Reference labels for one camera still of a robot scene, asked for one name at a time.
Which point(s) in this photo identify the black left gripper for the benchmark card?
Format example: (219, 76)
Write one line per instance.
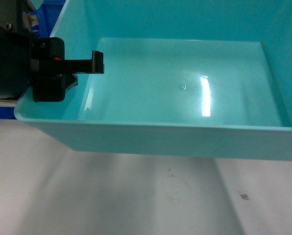
(48, 83)

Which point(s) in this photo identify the teal plastic bin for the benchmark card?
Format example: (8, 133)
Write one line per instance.
(201, 78)

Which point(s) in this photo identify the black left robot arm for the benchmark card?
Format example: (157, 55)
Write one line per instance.
(26, 60)

